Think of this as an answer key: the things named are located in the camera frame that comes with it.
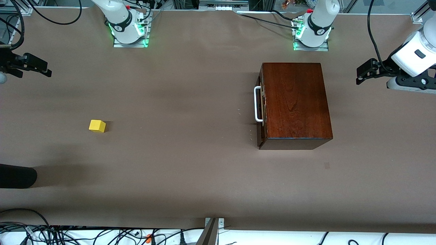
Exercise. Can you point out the aluminium frame profile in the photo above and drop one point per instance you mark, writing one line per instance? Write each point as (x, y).
(13, 10)
(417, 17)

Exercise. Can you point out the yellow wooden block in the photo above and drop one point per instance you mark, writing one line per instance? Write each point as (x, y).
(97, 126)

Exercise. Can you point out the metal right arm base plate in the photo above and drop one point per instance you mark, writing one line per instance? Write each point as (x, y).
(136, 45)

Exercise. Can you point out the white socket strip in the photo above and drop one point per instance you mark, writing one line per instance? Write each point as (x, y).
(223, 7)

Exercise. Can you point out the black cylindrical object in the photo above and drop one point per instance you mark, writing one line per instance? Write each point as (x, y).
(17, 176)

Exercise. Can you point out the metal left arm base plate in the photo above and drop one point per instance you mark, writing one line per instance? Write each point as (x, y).
(323, 49)

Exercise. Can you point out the dark brown wooden cabinet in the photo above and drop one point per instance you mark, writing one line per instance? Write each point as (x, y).
(296, 102)

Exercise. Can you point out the dark camera mount post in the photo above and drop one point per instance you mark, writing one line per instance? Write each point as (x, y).
(209, 234)

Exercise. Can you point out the light wood drawer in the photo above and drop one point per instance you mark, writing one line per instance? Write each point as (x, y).
(261, 136)

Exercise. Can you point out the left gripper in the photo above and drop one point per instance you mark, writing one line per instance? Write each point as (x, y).
(386, 66)

